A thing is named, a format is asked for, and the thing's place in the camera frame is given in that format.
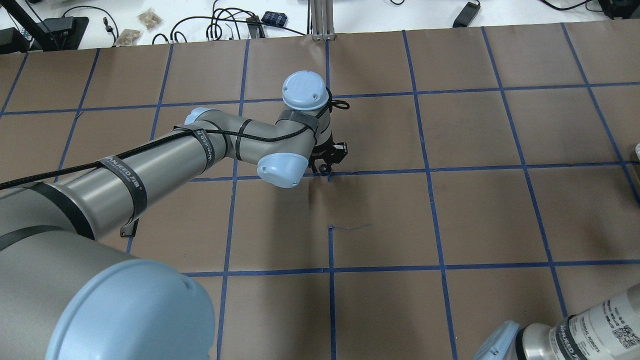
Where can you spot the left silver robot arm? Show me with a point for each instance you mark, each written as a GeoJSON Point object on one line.
{"type": "Point", "coordinates": [67, 296]}

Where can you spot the small bag of parts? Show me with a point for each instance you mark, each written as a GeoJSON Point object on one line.
{"type": "Point", "coordinates": [128, 38]}
{"type": "Point", "coordinates": [149, 18]}

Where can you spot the aluminium frame post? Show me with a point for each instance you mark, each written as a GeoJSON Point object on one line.
{"type": "Point", "coordinates": [322, 20]}

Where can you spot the brown paper table mat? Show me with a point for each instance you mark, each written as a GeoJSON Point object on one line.
{"type": "Point", "coordinates": [491, 177]}

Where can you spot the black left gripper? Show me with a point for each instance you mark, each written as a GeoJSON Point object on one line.
{"type": "Point", "coordinates": [321, 153]}

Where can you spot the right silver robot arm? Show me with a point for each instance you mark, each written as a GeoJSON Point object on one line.
{"type": "Point", "coordinates": [607, 331]}

